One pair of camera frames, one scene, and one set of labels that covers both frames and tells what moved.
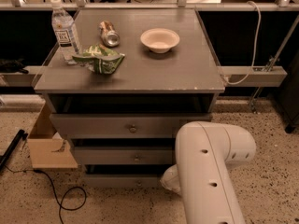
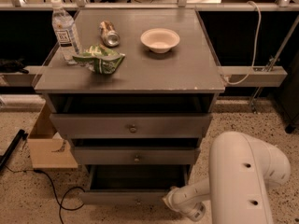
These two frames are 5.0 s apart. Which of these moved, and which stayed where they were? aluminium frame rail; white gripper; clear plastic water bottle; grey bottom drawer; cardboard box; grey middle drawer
Moved: grey bottom drawer; white gripper
Stayed: grey middle drawer; cardboard box; clear plastic water bottle; aluminium frame rail
